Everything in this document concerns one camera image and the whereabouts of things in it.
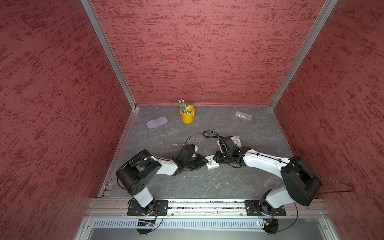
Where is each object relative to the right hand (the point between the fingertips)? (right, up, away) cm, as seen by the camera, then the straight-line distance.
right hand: (215, 160), depth 88 cm
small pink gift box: (-3, -1, -3) cm, 4 cm away
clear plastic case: (+26, +28, +25) cm, 46 cm away
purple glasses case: (-41, +23, +18) cm, 50 cm away
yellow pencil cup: (-18, +26, +19) cm, 37 cm away
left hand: (-5, -2, -2) cm, 6 cm away
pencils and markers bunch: (-20, +34, +14) cm, 42 cm away
